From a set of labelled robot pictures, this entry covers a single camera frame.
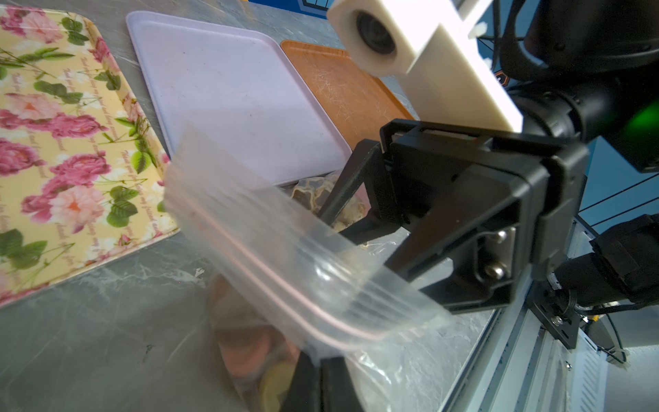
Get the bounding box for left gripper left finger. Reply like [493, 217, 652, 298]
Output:
[280, 352, 322, 412]

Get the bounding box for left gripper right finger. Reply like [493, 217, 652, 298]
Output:
[321, 357, 364, 412]

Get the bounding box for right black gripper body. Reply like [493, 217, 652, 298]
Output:
[380, 119, 590, 313]

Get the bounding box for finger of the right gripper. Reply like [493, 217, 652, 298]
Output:
[317, 140, 384, 225]
[336, 174, 521, 282]

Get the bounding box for ziploc bag ring cookies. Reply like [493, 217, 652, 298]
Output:
[165, 137, 452, 411]

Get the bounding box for ziploc bag mixed cookies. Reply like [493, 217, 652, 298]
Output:
[291, 171, 367, 232]

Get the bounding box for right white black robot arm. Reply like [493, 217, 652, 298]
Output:
[319, 1, 658, 316]

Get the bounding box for brown plastic tray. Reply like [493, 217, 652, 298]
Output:
[281, 41, 414, 149]

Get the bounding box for lavender plastic tray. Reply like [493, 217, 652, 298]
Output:
[126, 11, 351, 185]

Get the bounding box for floral pattern tray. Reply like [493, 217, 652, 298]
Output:
[1, 5, 177, 305]

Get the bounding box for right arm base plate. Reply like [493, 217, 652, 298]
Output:
[525, 281, 581, 350]

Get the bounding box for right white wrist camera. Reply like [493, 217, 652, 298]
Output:
[327, 1, 523, 132]

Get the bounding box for aluminium front rail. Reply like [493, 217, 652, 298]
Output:
[441, 271, 608, 411]

